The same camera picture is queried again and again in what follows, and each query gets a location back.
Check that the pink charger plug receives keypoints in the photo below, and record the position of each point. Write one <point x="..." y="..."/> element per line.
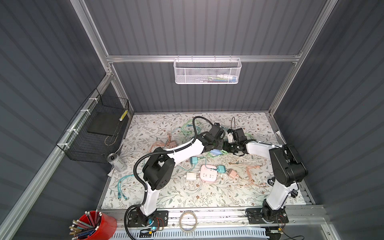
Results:
<point x="232" y="174"/>

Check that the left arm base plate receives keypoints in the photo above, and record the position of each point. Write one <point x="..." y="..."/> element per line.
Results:
<point x="137" y="219"/>

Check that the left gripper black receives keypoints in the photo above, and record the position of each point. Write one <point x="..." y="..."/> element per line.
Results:
<point x="220" y="143"/>

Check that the white wire mesh basket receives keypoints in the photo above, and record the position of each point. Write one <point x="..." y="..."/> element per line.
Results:
<point x="207" y="71"/>

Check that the pink power strip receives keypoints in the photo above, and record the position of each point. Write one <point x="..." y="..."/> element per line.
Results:
<point x="208" y="174"/>

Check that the black wire mesh basket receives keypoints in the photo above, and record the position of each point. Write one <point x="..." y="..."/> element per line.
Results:
<point x="97" y="130"/>

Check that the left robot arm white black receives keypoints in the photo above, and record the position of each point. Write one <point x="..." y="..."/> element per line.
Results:
<point x="154" y="170"/>

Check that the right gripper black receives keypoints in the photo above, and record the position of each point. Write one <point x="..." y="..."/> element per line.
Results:
<point x="225" y="147"/>

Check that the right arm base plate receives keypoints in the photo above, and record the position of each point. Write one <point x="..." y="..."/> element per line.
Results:
<point x="266" y="216"/>

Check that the clear tape roll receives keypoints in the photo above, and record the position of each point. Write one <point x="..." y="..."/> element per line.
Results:
<point x="188" y="222"/>

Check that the white charger plug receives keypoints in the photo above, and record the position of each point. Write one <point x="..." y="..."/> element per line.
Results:
<point x="191" y="176"/>

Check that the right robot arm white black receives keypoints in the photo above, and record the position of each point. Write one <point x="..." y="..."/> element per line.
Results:
<point x="287" y="166"/>

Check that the blue power strip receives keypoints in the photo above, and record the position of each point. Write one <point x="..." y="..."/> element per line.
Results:
<point x="215" y="153"/>

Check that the red pencil cup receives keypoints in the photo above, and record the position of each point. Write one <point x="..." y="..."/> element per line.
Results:
<point x="93" y="225"/>

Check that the white energy drink can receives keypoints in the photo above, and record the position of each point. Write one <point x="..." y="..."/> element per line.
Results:
<point x="118" y="164"/>

